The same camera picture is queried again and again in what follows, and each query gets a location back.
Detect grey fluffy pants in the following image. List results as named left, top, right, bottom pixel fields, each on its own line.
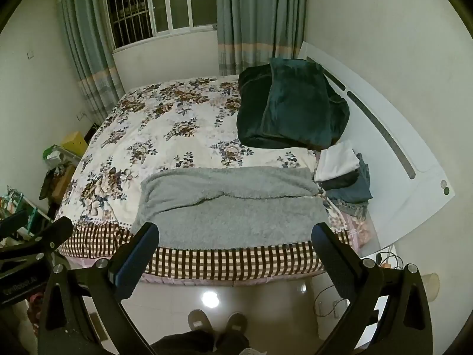
left=132, top=167, right=328, bottom=250

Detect green metal rack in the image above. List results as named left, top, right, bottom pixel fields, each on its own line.
left=1, top=187, right=51, bottom=239

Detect green and white bag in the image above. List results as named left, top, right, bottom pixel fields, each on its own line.
left=43, top=145, right=68, bottom=169

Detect dark grey folded clothes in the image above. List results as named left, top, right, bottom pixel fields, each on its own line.
left=321, top=153, right=373, bottom=204

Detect yellow cardboard box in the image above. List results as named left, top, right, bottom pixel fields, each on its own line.
left=61, top=131, right=88, bottom=157

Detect white bed headboard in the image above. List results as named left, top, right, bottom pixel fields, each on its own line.
left=299, top=42, right=455, bottom=256

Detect white folded cloth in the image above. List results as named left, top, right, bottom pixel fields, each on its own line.
left=314, top=140, right=360, bottom=182

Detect right dark slipper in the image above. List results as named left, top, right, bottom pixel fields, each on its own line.
left=219, top=312, right=248, bottom=341

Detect floral bed blanket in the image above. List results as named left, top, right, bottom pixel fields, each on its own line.
left=59, top=75, right=371, bottom=283

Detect dark green folded blanket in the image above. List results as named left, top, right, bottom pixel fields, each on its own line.
left=236, top=58, right=349, bottom=151

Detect left grey-green curtain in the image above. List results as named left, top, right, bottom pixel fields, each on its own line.
left=56, top=0, right=124, bottom=124

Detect grey-green curtain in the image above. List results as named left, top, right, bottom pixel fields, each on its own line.
left=56, top=0, right=124, bottom=124
left=216, top=0, right=306, bottom=75

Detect window with metal bars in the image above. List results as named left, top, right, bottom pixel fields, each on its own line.
left=105, top=0, right=217, bottom=48

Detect right grey-green curtain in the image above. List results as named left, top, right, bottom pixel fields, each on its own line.
left=216, top=0, right=306, bottom=75

